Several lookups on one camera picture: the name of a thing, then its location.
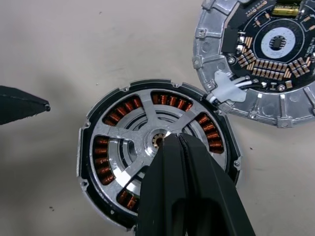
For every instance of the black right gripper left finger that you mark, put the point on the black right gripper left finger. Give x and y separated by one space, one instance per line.
165 196

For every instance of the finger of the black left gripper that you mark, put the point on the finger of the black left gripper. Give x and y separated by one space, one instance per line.
22 105

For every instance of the silver round circuit disc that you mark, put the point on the silver round circuit disc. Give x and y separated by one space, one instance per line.
211 49

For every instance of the black silver rotor cap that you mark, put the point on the black silver rotor cap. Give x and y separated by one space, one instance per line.
145 145

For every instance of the motor stator housing copper windings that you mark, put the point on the motor stator housing copper windings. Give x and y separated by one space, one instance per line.
101 157

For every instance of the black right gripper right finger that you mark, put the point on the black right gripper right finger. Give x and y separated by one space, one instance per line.
211 201

